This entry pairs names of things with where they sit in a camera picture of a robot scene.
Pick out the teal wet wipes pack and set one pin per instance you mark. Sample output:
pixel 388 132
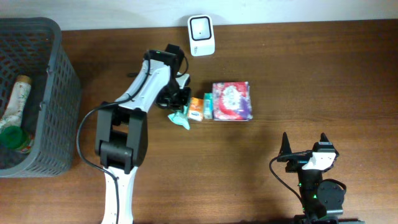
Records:
pixel 179 117

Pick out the white barcode scanner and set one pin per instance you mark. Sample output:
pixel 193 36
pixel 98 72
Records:
pixel 201 35

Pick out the orange small tissue pack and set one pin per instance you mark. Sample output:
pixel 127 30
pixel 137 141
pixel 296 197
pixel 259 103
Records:
pixel 195 110

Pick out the red purple tissue pack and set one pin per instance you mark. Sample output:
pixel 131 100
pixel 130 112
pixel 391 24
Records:
pixel 232 101

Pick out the green lid jar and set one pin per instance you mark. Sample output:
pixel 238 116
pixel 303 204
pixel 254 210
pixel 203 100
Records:
pixel 17 139

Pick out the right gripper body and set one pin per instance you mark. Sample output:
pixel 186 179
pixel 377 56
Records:
pixel 296 162

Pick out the grey plastic mesh basket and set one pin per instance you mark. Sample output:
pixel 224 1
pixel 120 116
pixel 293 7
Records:
pixel 33 47

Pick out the small teal gum box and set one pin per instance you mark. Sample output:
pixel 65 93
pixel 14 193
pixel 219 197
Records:
pixel 208 106

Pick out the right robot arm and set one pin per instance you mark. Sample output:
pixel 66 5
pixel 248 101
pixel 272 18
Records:
pixel 321 199

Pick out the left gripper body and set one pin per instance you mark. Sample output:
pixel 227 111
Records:
pixel 173 96

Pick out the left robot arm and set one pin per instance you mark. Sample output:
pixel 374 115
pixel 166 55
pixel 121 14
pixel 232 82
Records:
pixel 122 134

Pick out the white floral tube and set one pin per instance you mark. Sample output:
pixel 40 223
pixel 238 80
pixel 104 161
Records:
pixel 17 101

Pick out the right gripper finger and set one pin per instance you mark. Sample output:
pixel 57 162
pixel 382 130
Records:
pixel 323 138
pixel 285 148

